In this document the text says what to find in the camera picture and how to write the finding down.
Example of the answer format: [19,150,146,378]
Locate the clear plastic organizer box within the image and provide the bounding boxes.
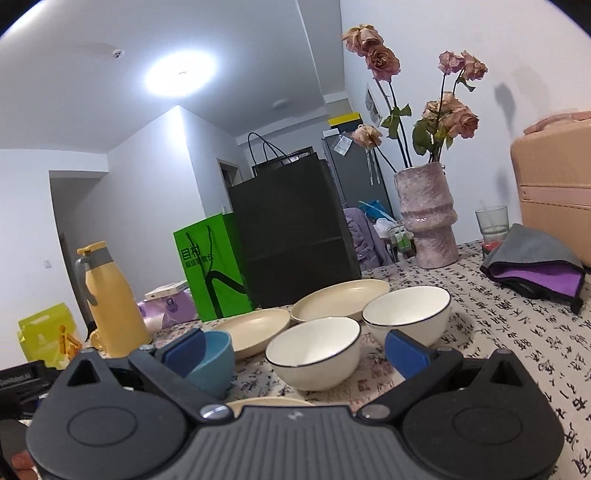
[387,224,416,259]

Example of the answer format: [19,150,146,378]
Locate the cream plate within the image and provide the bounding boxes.
[290,279,391,323]
[210,308,291,360]
[225,397,315,409]

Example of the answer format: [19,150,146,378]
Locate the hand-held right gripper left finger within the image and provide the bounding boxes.
[59,329,235,424]

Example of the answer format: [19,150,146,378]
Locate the yellow thermos jug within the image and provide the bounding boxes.
[75,241,153,354]

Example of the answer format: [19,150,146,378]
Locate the dark entrance door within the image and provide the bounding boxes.
[277,145,319,164]

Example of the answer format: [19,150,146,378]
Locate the dried pink roses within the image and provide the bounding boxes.
[342,24,489,169]

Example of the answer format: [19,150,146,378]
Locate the grey room door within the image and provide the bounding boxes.
[217,159,241,215]

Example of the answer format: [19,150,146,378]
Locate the pink textured vase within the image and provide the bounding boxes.
[393,161,460,269]

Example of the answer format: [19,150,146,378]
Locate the framed wall picture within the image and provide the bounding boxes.
[365,83,382,123]

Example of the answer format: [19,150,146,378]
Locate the bright ceiling lamp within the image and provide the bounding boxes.
[144,53,218,97]

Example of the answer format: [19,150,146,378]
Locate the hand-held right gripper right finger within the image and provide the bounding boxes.
[356,329,535,424]

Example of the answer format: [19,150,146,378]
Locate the black paper bag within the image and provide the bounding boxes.
[227,131,362,309]

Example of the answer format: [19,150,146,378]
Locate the blue bowl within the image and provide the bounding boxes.
[185,331,235,400]

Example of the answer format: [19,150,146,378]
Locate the yellow-green snack box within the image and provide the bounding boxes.
[17,302,84,370]

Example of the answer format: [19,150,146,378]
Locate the blue plastic bag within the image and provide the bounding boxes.
[359,199,393,220]

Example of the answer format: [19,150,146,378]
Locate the white plate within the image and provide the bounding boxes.
[361,285,451,350]

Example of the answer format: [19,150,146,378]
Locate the pink hard suitcase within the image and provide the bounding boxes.
[510,110,591,269]

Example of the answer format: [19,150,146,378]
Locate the purple tissue pack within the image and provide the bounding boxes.
[137,291,199,330]

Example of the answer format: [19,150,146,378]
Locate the grey and purple cloth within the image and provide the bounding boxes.
[480,223,586,315]

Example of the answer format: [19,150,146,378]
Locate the clear drinking glass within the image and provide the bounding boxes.
[475,205,509,243]

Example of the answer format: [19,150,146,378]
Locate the grey refrigerator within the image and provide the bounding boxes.
[322,124,393,213]

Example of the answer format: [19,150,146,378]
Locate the green paper bag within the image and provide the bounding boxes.
[174,212,254,322]

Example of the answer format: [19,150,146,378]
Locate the purple jacket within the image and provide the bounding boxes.
[344,208,395,271]

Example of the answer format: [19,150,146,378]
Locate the flat white box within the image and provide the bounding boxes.
[144,281,191,301]

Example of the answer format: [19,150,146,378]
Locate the yellow and black box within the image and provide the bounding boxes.
[328,111,361,130]

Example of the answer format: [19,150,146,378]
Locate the calligraphy printed tablecloth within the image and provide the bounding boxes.
[99,240,591,480]

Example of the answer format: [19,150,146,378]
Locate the white bowl with black rim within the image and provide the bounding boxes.
[265,316,362,392]

